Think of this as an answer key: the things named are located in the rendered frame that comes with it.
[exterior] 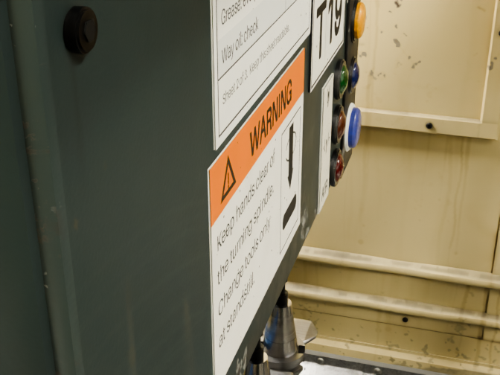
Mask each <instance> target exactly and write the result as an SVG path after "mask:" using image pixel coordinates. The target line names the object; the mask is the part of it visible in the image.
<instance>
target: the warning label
mask: <svg viewBox="0 0 500 375"><path fill-rule="evenodd" d="M304 52H305V48H302V49H301V51H300V52H299V54H298V55H297V56H296V58H295V59H294V60H293V61H292V62H291V64H290V65H289V66H288V68H287V69H286V70H285V72H284V73H283V74H282V75H281V76H280V78H279V79H278V81H277V82H276V83H275V84H274V85H273V87H272V88H271V89H270V90H269V92H268V93H267V94H266V96H265V97H264V98H263V99H262V100H261V102H260V103H259V104H258V106H257V107H256V109H255V110H254V111H253V112H252V113H251V114H250V116H249V117H248V119H247V120H246V121H245V123H244V124H243V125H242V126H241V127H240V129H239V130H238V131H237V133H236V134H235V135H234V137H233V138H232V139H231V140H230V141H229V142H228V144H227V145H226V146H225V148H224V149H223V151H222V152H221V153H220V154H219V155H218V157H217V158H216V159H215V161H214V162H213V163H212V165H211V166H210V167H209V168H208V219H209V246H210V273H211V327H212V354H213V375H226V373H227V371H228V369H229V367H230V365H231V362H232V360H233V358H234V356H235V354H236V352H237V350H238V348H239V346H240V344H241V342H242V340H243V338H244V336H245V334H246V332H247V330H248V328H249V326H250V324H251V321H252V319H253V318H254V315H255V313H256V312H257V309H258V307H259V306H260V303H261V301H262V300H263V297H264V295H265V294H266V291H267V289H268V288H269V285H270V283H271V282H272V279H273V277H274V275H275V273H276V271H277V269H278V267H279V265H280V263H281V261H282V259H283V256H284V255H285V253H286V250H287V249H288V247H289V244H290V243H291V241H292V238H293V236H294V234H295V232H296V230H297V228H298V226H299V224H300V211H301V158H302V131H303V104H304Z"/></svg>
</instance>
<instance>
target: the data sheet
mask: <svg viewBox="0 0 500 375"><path fill-rule="evenodd" d="M210 7H211V70H212V101H213V134H214V150H217V149H218V147H219V146H220V145H221V143H222V142H223V141H224V140H225V139H226V138H227V136H228V135H229V134H230V132H231V131H232V130H233V128H235V126H236V125H237V124H238V123H239V121H240V120H241V119H242V117H243V116H244V115H245V113H247V111H248V110H249V109H250V108H251V106H252V105H253V104H254V102H255V101H256V100H257V99H258V98H259V96H260V95H261V94H262V93H263V91H264V90H265V89H266V87H267V86H268V85H269V84H270V83H271V82H272V80H273V79H274V78H275V76H276V75H277V74H278V72H279V71H280V70H281V69H282V68H283V67H284V65H285V64H286V63H287V61H288V60H289V59H290V57H291V56H292V55H293V54H294V53H295V52H296V50H297V49H298V48H299V46H300V45H301V44H302V42H303V41H304V40H305V39H306V38H307V37H308V35H309V34H310V21H311V0H210Z"/></svg>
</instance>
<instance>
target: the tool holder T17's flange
mask: <svg viewBox="0 0 500 375"><path fill-rule="evenodd" d="M296 337H297V336H296ZM297 342H298V350H297V352H296V353H295V354H294V355H293V356H291V357H287V358H283V359H279V358H274V357H271V356H268V355H267V356H268V361H269V368H272V369H276V370H283V371H291V372H293V374H294V375H299V373H301V372H302V370H303V366H302V365H300V364H301V363H302V362H304V354H303V353H305V344H304V342H303V341H302V340H301V339H300V338H298V337H297Z"/></svg>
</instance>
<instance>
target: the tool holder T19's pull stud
mask: <svg viewBox="0 0 500 375"><path fill-rule="evenodd" d="M263 357H264V346H263V344H262V343H260V339H259V341H258V343H257V346H256V348H255V349H254V352H253V354H252V356H251V358H250V360H251V361H253V362H259V361H261V360H263Z"/></svg>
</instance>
